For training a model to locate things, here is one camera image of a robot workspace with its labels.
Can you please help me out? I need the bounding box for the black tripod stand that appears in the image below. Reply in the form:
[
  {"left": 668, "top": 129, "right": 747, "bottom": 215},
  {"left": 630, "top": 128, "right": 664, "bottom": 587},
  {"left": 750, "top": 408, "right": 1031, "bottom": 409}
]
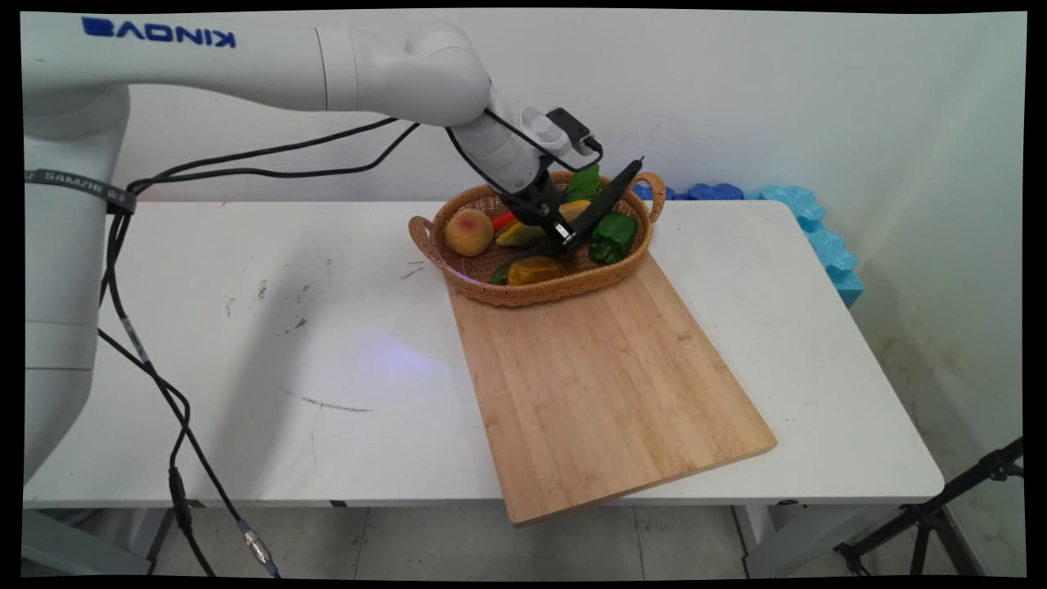
[{"left": 834, "top": 438, "right": 1025, "bottom": 578}]

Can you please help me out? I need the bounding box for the black velcro cable strap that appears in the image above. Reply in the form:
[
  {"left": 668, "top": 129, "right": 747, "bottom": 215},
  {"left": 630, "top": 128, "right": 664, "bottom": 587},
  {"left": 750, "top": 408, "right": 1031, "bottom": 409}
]
[{"left": 25, "top": 169, "right": 137, "bottom": 216}]

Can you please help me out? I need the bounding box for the long dark green cucumber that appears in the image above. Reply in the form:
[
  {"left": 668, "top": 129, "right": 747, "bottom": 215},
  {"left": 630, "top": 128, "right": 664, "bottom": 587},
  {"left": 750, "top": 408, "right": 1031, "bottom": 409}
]
[{"left": 489, "top": 157, "right": 645, "bottom": 286}]

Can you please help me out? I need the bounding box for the green bell pepper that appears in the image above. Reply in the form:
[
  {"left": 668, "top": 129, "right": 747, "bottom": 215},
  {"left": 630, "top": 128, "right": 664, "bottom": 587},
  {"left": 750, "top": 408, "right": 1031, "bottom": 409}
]
[{"left": 587, "top": 213, "right": 639, "bottom": 265}]

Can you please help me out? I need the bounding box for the white table leg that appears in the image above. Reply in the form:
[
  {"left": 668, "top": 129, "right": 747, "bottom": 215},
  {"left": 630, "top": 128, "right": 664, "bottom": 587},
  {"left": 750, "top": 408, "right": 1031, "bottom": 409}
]
[{"left": 736, "top": 503, "right": 901, "bottom": 578}]

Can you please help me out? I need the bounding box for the yellow bell pepper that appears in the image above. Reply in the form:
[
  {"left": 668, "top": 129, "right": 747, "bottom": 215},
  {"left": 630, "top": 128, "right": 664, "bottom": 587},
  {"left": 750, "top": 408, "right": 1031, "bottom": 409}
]
[{"left": 507, "top": 256, "right": 564, "bottom": 286}]

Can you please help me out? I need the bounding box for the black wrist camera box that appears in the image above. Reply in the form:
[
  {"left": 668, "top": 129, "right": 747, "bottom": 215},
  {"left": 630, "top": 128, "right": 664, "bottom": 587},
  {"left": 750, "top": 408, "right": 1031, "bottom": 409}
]
[{"left": 546, "top": 108, "right": 604, "bottom": 156}]

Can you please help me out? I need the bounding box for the wooden cutting board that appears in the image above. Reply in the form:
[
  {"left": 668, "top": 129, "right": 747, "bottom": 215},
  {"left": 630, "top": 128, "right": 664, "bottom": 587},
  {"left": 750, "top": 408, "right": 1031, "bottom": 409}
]
[{"left": 446, "top": 250, "right": 778, "bottom": 527}]

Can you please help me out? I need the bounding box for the green leafy vegetable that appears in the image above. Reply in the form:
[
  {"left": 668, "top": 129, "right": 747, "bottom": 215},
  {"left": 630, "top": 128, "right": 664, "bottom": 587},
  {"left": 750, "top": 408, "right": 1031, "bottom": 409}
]
[{"left": 564, "top": 164, "right": 601, "bottom": 202}]

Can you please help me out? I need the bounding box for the woven wicker basket with handles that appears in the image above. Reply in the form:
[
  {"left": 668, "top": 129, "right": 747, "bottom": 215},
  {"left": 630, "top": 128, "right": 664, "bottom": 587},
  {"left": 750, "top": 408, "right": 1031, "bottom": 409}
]
[{"left": 408, "top": 169, "right": 666, "bottom": 308}]

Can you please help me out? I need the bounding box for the light blue foam mat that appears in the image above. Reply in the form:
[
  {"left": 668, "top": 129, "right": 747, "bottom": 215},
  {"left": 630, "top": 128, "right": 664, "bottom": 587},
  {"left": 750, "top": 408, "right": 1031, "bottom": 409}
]
[{"left": 746, "top": 186, "right": 865, "bottom": 308}]

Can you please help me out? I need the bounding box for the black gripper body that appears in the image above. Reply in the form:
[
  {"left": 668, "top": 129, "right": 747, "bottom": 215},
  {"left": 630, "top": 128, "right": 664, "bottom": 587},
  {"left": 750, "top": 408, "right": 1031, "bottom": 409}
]
[{"left": 511, "top": 172, "right": 567, "bottom": 232}]

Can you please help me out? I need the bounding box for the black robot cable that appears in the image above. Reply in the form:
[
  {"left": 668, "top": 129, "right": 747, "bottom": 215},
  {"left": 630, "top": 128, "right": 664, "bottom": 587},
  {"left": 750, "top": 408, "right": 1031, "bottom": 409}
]
[
  {"left": 98, "top": 106, "right": 606, "bottom": 578},
  {"left": 98, "top": 123, "right": 541, "bottom": 578}
]

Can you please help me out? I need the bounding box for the peach fruit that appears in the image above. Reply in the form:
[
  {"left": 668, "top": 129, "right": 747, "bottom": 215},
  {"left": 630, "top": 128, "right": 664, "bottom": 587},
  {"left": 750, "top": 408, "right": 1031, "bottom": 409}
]
[{"left": 444, "top": 208, "right": 495, "bottom": 258}]

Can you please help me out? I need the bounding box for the grey table leg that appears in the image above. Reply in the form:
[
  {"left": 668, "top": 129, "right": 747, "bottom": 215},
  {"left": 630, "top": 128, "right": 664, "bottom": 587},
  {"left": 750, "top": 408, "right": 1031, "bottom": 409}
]
[{"left": 22, "top": 509, "right": 158, "bottom": 577}]

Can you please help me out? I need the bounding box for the yellow-green mango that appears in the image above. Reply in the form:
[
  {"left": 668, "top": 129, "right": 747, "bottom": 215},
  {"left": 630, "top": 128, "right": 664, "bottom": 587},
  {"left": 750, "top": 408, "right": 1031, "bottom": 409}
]
[{"left": 496, "top": 221, "right": 547, "bottom": 248}]

